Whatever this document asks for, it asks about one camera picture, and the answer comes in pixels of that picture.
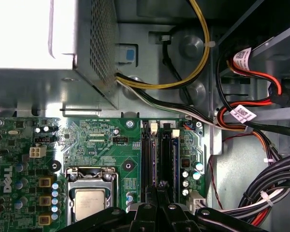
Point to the grey power supply unit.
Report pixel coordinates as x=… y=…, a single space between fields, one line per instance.
x=96 y=36

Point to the metal drive cage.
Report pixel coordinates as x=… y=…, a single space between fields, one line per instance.
x=280 y=43

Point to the green motherboard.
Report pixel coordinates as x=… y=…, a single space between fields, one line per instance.
x=99 y=145

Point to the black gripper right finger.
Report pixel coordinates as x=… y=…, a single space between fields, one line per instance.
x=178 y=217

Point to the black open PC case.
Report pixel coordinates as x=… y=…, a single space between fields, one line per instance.
x=159 y=36

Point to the CPU socket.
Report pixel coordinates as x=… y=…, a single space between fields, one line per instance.
x=91 y=172

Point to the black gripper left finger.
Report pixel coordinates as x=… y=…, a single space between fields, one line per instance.
x=140 y=217

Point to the white board connector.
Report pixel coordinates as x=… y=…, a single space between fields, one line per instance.
x=195 y=200

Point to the blue plastic clip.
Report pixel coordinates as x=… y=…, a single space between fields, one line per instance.
x=130 y=54

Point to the silver CPU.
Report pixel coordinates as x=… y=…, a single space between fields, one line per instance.
x=89 y=204

